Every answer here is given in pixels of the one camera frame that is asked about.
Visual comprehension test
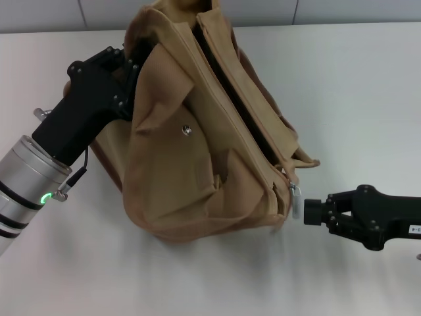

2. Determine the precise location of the silver zipper pull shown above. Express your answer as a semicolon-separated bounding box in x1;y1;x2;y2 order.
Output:
289;182;303;220

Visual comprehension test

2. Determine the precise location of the khaki canvas food bag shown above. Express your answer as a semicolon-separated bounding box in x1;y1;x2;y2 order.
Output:
63;0;322;244

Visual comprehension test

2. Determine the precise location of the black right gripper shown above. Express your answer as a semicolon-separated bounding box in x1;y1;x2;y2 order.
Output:
303;184;421;251

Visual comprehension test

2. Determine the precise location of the left gripper cable with connector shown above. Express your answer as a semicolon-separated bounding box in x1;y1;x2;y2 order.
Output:
34;107;89;200

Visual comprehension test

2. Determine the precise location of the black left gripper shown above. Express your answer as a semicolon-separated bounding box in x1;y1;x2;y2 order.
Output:
31;38;154;165

